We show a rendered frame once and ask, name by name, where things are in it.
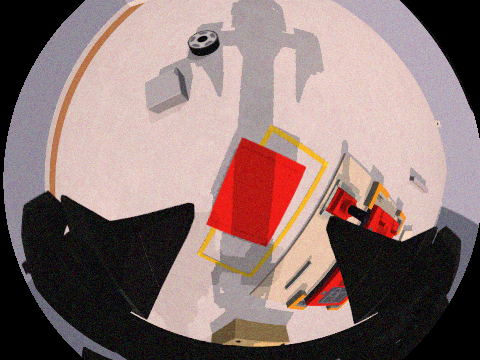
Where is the yellow rectangular outline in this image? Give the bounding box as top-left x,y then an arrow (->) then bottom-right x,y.
197,124 -> 328,277

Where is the small white wheel with black tyre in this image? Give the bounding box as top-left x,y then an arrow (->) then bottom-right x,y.
188,31 -> 220,56

